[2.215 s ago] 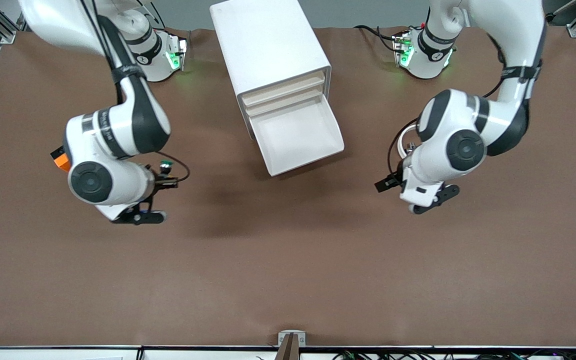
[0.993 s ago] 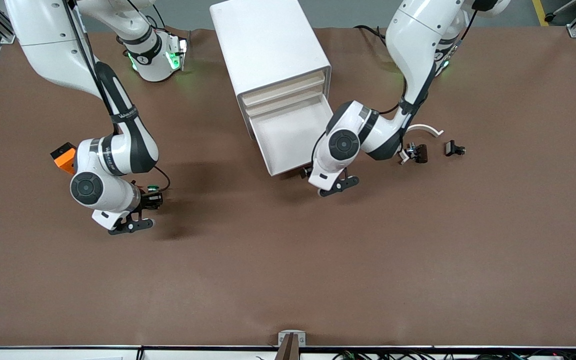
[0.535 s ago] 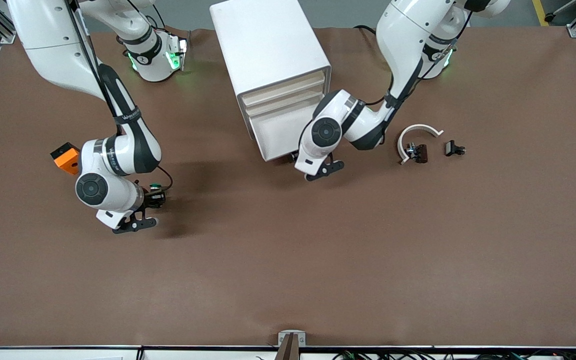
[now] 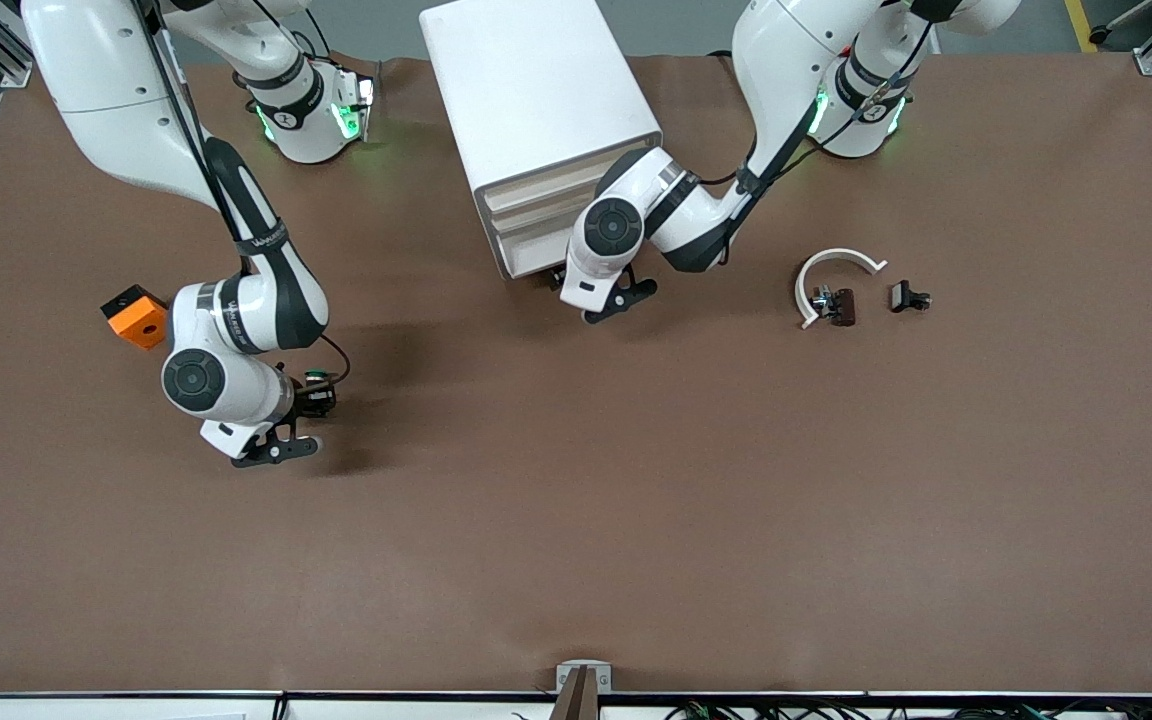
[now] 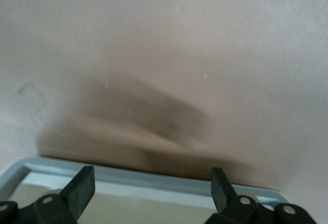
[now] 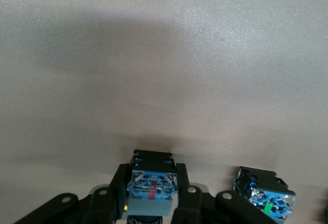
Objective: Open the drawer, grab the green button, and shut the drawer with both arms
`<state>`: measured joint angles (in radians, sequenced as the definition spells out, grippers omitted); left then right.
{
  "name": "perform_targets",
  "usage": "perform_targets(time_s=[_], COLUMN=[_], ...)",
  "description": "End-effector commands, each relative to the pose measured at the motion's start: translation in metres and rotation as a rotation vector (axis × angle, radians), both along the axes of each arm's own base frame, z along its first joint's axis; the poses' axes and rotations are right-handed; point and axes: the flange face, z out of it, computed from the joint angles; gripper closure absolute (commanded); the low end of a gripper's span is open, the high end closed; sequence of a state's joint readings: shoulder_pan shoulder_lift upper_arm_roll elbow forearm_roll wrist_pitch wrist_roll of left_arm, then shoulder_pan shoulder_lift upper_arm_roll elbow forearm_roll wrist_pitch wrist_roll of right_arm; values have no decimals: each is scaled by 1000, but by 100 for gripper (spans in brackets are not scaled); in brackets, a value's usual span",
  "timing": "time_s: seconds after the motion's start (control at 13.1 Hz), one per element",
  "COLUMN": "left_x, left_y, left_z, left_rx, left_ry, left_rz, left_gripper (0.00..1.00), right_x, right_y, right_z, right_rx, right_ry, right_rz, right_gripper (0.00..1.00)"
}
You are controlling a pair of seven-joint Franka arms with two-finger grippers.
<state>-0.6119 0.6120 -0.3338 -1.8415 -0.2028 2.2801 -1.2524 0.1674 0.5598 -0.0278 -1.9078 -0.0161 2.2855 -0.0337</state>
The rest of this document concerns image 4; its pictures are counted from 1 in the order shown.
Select orange black button box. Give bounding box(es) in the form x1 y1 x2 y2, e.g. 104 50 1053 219
101 285 169 351

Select white table edge rail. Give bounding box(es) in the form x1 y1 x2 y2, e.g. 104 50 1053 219
0 688 1152 720

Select black caster wheel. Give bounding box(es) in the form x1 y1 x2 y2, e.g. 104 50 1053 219
1086 0 1152 46

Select white curved plastic clip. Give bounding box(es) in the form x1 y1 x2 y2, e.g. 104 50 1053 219
794 247 890 331

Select brown handled chrome valve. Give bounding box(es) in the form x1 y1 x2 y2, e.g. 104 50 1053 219
810 286 858 328

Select grey metal bracket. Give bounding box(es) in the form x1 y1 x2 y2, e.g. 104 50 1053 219
555 660 613 720

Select brown post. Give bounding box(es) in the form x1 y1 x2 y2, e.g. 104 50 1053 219
549 668 603 720

